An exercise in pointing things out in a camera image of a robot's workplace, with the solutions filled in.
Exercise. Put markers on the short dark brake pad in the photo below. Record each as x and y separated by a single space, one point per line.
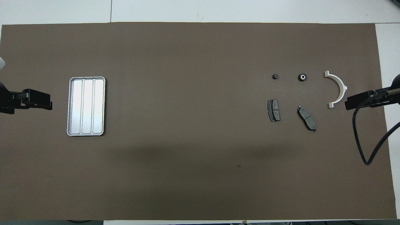
274 110

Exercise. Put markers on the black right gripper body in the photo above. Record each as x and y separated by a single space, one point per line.
359 97

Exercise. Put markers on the large black bearing gear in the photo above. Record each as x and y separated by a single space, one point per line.
302 77

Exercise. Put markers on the white semicircular plastic bracket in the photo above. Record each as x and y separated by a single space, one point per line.
343 90

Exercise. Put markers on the long dark brake pad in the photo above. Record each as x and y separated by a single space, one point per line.
307 118

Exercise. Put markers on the silver metal tray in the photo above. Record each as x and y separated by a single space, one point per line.
86 106

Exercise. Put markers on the brown table mat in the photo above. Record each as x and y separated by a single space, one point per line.
200 156

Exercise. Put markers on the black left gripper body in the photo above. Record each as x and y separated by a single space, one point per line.
31 100

